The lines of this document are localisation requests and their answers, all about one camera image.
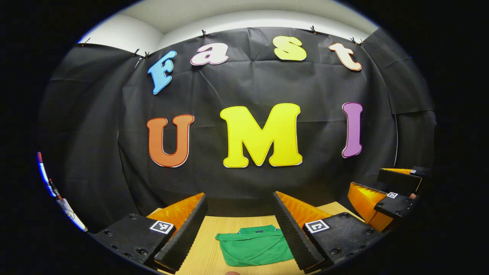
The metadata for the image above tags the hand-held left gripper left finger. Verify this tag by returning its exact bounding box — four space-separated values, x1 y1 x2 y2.
93 192 209 273

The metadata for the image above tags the black backdrop cloth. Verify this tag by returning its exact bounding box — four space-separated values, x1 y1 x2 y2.
36 26 437 233

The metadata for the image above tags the white side table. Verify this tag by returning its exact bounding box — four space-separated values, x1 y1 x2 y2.
57 198 88 232

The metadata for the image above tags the green T-shirt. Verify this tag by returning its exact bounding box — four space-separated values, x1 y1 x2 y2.
215 225 295 267

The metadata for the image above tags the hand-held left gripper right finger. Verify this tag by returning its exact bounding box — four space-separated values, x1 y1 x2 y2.
272 191 384 273

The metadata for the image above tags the computer monitor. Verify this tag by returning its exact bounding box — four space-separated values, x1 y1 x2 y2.
37 152 52 197

